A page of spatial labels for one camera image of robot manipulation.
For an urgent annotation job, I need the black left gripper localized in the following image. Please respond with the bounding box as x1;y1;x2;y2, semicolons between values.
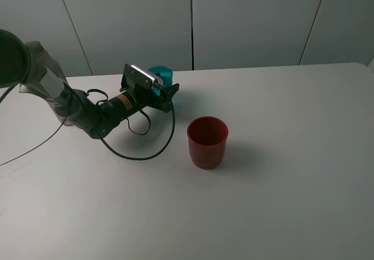
119;80;179;113

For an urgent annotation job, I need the clear smoky plastic bottle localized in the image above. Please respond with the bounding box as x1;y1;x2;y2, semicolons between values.
18;40;74;127

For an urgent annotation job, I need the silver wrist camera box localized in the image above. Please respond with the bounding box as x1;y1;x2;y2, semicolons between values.
121;64;164;89

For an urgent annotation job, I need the black camera cable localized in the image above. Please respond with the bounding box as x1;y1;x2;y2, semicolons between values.
0;75;176;167

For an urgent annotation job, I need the red plastic cup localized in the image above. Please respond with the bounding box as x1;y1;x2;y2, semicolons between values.
187;116;228;170

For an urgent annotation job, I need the teal translucent plastic cup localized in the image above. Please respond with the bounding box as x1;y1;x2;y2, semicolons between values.
148;65;173;88

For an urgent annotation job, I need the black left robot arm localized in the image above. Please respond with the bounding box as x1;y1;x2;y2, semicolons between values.
1;30;179;139

